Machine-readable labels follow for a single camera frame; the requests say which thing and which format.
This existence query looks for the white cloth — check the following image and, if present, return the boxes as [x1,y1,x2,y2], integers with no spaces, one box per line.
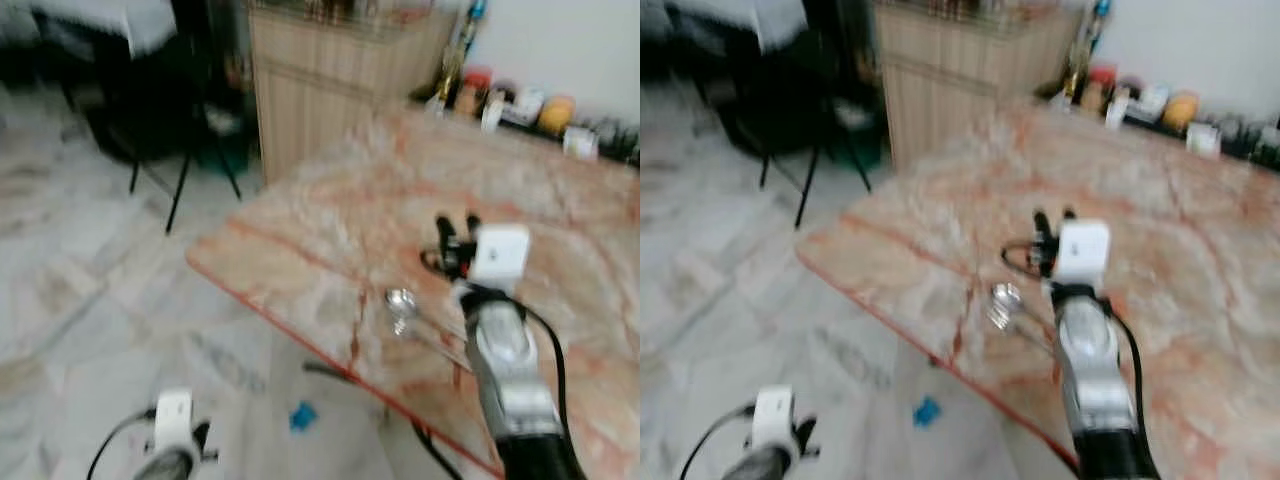
[662,0,810,53]
[28,0,180,57]

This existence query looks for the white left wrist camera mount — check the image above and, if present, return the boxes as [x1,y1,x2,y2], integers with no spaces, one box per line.
[751,386,794,450]
[152,389,194,452]

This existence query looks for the yellow jar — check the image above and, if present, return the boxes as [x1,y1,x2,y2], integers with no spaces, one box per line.
[536,94,577,139]
[1161,91,1202,135]

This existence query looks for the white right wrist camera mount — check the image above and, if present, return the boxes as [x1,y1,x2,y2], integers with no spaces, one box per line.
[1055,219,1112,288]
[469,224,532,293]

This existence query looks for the white packet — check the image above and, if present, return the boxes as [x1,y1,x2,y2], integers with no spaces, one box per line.
[1134,84,1172,122]
[505,87,547,127]

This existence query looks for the black metal-legged chair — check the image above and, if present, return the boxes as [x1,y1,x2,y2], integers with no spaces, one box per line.
[690,0,883,230]
[28,0,253,237]

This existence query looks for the light wooden cabinet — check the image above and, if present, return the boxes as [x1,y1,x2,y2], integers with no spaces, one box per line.
[871,0,1087,173]
[247,0,463,187]

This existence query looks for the red-lidded jar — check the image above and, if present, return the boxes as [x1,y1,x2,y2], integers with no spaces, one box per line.
[1079,64,1119,114]
[454,67,494,120]

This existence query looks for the small white box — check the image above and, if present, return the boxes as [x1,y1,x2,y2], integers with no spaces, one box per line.
[562,126,600,162]
[1186,121,1224,159]

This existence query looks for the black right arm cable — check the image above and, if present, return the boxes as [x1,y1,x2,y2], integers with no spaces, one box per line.
[515,298,571,433]
[1100,296,1147,426]

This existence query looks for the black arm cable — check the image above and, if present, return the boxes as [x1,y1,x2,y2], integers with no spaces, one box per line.
[515,298,571,433]
[85,407,158,480]
[679,404,757,480]
[1100,296,1147,426]

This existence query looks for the tall blue-capped bottle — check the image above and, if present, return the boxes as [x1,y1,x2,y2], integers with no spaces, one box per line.
[1060,0,1114,103]
[428,0,491,113]

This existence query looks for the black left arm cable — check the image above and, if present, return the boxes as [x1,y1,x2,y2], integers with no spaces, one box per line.
[85,407,158,480]
[679,404,757,480]

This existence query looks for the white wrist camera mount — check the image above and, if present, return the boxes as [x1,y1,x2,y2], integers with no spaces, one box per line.
[751,386,794,450]
[1055,219,1112,288]
[469,224,532,293]
[152,389,194,452]

